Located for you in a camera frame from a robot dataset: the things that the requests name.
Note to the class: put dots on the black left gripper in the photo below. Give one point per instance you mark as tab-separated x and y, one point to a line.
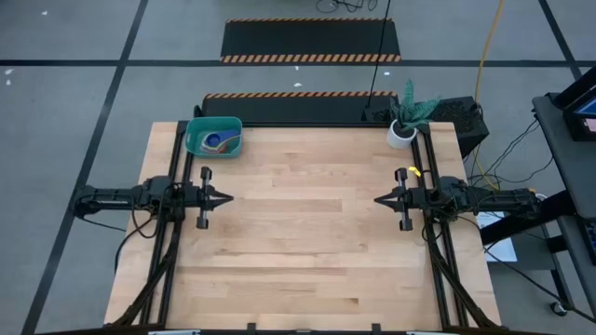
204	200

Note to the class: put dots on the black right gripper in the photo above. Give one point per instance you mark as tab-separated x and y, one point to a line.
404	200

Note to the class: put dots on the red measuring cup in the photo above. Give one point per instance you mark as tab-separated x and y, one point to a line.
224	150

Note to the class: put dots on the light blue measuring cup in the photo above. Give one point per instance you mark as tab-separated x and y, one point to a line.
205	145

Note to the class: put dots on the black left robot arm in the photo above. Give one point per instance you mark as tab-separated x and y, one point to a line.
116	200

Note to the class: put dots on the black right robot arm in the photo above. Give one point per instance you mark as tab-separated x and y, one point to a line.
484	200

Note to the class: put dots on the teal plastic basket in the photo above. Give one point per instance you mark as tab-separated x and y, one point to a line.
195	151

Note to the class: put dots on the snake plant with white pot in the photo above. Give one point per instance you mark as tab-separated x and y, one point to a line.
401	137

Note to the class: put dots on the black perforated computer case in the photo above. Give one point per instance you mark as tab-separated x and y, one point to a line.
458	116

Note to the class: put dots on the black hazard-striped floor mat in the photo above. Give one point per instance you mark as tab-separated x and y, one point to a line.
288	109
307	39

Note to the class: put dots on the white paper sheet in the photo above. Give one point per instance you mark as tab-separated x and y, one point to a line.
505	251

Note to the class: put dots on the dark grey side desk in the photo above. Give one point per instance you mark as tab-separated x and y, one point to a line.
568	163

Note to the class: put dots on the black caster wheel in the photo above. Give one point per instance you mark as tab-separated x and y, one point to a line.
559	308

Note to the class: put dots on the black laptop with lit screen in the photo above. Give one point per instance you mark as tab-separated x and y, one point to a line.
582	116

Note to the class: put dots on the black aluminium table frame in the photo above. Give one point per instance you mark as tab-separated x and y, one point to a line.
179	130

